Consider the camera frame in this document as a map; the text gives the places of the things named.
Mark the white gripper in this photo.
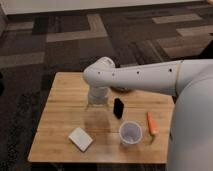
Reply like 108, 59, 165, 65
85, 86, 110, 111

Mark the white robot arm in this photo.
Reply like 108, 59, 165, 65
83, 57, 213, 171

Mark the black standing eraser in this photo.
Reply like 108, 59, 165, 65
113, 98, 124, 119

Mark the dark blue bowl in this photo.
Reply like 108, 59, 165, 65
111, 87, 132, 93

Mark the clear plastic cup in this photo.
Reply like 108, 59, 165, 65
119, 121, 143, 146

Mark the wooden table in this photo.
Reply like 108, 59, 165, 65
28, 72, 174, 164

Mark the orange carrot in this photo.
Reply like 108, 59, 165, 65
147, 112, 158, 141

